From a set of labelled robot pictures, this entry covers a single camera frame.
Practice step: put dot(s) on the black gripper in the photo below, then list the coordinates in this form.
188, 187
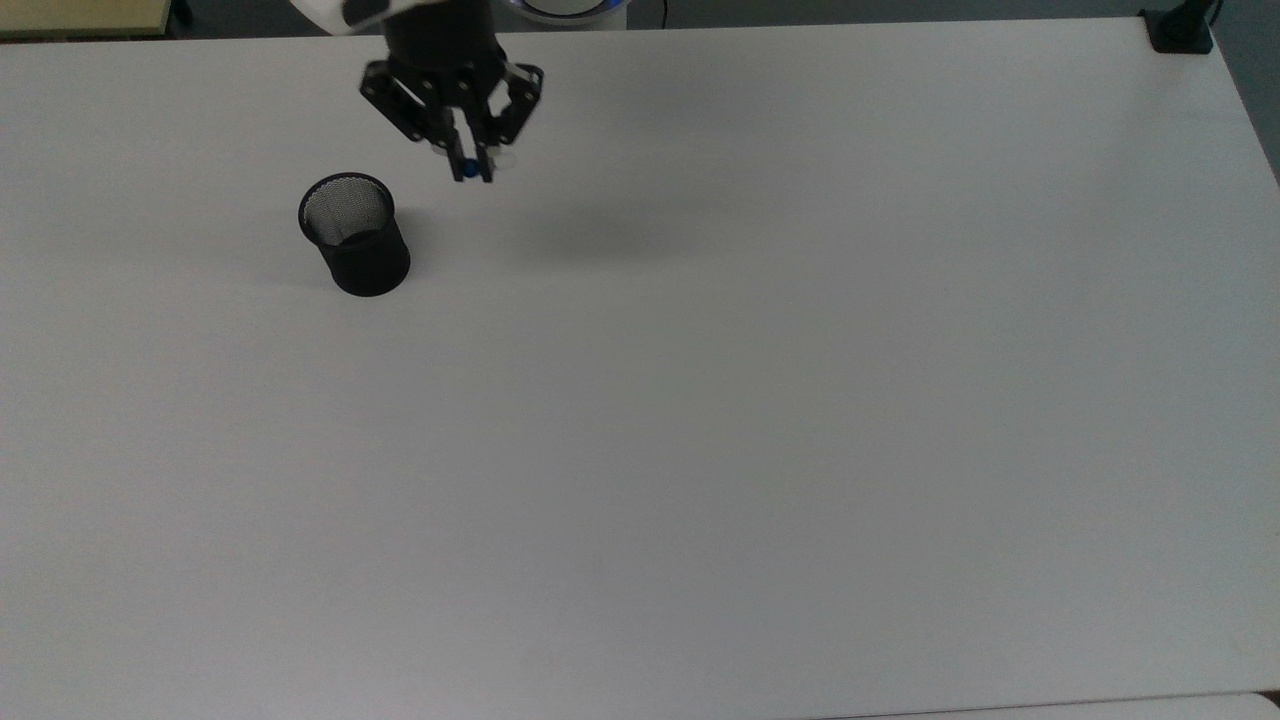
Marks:
445, 45

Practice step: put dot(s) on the white marker with blue cap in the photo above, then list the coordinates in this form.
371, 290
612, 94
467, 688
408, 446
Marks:
468, 168

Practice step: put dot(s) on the black mesh pen cup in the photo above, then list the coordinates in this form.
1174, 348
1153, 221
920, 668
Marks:
370, 265

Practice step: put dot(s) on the light wooden table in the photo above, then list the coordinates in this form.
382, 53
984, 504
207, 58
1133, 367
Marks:
70, 15

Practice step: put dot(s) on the black clamp base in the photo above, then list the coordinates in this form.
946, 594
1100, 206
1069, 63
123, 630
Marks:
1180, 35

